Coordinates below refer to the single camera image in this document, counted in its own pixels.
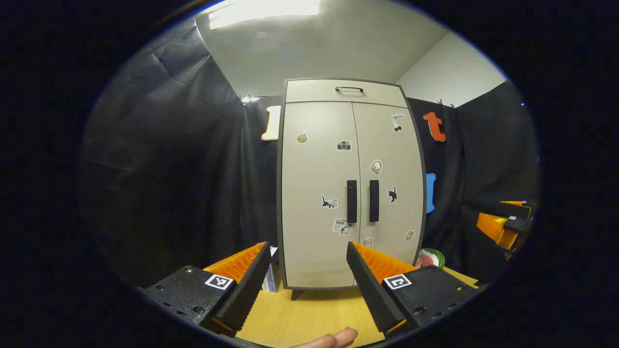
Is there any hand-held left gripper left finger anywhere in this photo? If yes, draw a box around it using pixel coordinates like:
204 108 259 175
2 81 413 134
138 242 272 338

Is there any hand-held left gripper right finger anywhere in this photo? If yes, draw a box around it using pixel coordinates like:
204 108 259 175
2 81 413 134
346 242 479 338

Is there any beige double-door shoe cabinet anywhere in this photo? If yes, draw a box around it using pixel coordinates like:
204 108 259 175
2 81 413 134
277 77 427 300

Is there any black door handle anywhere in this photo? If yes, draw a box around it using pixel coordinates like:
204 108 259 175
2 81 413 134
346 180 358 224
369 180 380 223

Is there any black cat shoe cabinet door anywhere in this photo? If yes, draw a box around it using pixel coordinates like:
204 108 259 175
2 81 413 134
352 102 425 266

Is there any camera sticker shoe cabinet door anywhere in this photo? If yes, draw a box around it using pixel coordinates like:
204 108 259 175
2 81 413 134
282 101 361 289

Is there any beige cabinet drawer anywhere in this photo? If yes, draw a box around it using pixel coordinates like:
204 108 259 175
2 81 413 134
285 79 408 108

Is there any watermelon pattern round object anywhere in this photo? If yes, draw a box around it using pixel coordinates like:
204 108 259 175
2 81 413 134
415 248 445 269

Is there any black backdrop cloth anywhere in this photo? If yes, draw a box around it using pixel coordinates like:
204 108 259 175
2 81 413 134
80 27 540 290

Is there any ceiling light panel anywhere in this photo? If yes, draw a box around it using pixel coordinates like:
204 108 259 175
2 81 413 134
208 0 321 30

